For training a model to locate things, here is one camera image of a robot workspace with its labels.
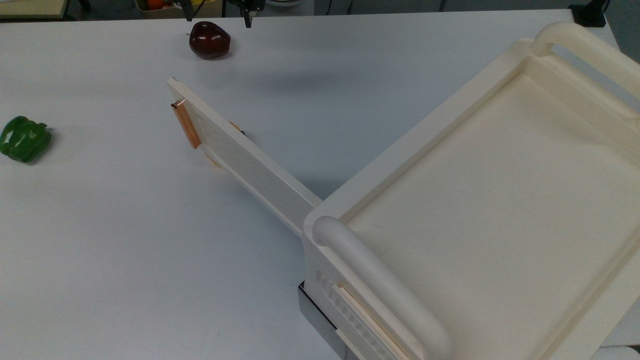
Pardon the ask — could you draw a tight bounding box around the black camera pole clamp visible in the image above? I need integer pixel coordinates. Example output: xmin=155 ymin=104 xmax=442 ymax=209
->
xmin=569 ymin=0 xmax=610 ymax=28

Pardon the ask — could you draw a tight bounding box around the green bell pepper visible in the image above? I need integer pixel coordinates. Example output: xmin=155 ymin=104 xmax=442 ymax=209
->
xmin=0 ymin=116 xmax=52 ymax=164

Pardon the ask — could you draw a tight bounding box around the cream plastic cabinet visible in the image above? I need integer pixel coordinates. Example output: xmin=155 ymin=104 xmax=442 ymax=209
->
xmin=298 ymin=21 xmax=640 ymax=360

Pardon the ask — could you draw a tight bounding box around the side desk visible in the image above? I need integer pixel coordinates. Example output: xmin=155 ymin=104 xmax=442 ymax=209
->
xmin=0 ymin=0 xmax=69 ymax=20

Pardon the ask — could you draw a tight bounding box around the copper door handle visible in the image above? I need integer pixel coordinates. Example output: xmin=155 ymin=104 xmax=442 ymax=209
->
xmin=171 ymin=98 xmax=202 ymax=150

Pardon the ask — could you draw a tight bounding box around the dark red apple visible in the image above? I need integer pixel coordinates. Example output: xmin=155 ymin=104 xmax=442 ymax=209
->
xmin=188 ymin=21 xmax=232 ymax=60

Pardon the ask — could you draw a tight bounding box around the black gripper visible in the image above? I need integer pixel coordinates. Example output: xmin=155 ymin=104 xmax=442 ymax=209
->
xmin=180 ymin=0 xmax=266 ymax=29

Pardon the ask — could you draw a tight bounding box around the cream cabinet door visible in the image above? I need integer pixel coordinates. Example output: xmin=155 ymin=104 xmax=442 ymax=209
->
xmin=167 ymin=76 xmax=323 ymax=238

